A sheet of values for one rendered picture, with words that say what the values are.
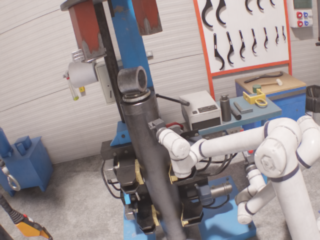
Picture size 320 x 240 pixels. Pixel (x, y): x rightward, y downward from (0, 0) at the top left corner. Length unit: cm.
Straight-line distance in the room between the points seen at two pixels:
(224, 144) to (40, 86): 310
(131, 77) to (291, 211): 103
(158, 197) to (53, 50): 257
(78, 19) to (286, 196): 118
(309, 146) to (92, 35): 117
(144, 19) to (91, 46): 35
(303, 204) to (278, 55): 327
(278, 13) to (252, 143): 309
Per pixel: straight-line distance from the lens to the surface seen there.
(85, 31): 126
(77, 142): 401
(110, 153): 185
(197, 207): 196
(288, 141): 83
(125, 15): 177
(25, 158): 352
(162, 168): 160
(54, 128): 399
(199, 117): 176
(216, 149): 117
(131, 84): 137
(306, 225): 98
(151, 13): 144
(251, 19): 370
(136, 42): 178
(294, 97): 288
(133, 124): 144
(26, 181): 384
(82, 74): 228
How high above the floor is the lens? 197
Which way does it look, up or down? 28 degrees down
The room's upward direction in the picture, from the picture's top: 13 degrees counter-clockwise
